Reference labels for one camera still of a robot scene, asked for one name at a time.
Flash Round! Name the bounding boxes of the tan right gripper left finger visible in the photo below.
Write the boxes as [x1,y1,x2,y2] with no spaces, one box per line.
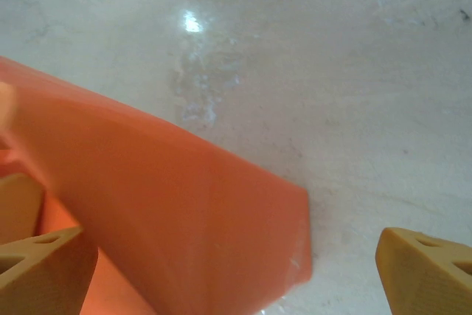
[0,225,99,315]

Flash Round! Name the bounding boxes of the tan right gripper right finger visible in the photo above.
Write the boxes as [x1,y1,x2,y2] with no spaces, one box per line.
[375,226,472,315]

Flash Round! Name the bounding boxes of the orange wrapping paper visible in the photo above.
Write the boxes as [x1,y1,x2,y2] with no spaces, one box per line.
[0,55,313,315]

